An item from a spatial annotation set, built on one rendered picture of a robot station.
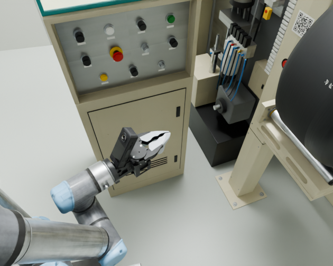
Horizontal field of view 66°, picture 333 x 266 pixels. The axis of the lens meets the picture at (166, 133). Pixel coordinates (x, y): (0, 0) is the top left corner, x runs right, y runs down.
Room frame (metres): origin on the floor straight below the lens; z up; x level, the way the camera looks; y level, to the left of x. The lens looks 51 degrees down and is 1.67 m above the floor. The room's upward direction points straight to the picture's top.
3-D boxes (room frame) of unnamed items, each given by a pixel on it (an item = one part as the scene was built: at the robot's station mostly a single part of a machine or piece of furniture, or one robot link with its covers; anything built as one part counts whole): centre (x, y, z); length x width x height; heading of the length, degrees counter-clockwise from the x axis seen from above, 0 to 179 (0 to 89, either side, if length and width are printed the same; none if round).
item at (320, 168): (0.58, -0.50, 0.90); 0.35 x 0.05 x 0.05; 20
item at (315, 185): (0.58, -0.50, 0.84); 0.36 x 0.09 x 0.06; 20
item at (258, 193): (0.86, -0.53, 0.01); 0.27 x 0.27 x 0.02; 20
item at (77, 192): (0.31, 0.24, 1.05); 0.11 x 0.08 x 0.09; 127
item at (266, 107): (0.80, -0.57, 0.90); 0.40 x 0.03 x 0.10; 110
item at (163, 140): (0.46, 0.02, 1.04); 0.09 x 0.03 x 0.06; 127
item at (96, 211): (0.30, 0.23, 0.95); 0.11 x 0.08 x 0.11; 37
